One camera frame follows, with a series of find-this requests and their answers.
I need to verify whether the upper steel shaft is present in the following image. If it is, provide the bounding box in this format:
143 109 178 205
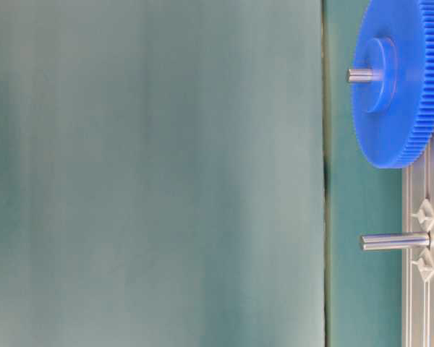
346 68 383 83

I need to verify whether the steel shaft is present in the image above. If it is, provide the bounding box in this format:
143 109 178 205
359 232 431 251
346 68 383 83

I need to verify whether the large blue plastic gear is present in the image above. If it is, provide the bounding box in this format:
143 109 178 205
351 1 434 168

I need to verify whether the lower steel shaft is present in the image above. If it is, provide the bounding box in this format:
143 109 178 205
359 232 431 251

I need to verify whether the green foam board panel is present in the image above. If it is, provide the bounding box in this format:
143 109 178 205
322 1 401 346

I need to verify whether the aluminium extrusion rail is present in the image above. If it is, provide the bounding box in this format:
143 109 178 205
402 135 434 346

